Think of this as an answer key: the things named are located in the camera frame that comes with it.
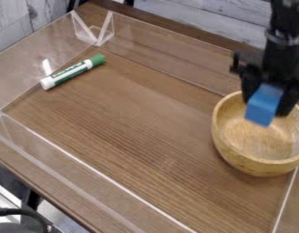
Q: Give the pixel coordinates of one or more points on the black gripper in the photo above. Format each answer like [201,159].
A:
[278,70]

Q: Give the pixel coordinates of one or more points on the blue rectangular block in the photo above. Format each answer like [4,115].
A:
[263,104]

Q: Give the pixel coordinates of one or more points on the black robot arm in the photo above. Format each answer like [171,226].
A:
[282,33]

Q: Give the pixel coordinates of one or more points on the brown wooden bowl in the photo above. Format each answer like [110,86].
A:
[259,151]

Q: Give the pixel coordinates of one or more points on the green and white marker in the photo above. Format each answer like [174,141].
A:
[72,71]

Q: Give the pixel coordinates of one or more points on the black table leg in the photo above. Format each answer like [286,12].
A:
[33,200]

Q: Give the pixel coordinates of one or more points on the clear acrylic tray wall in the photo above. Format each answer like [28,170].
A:
[114,145]

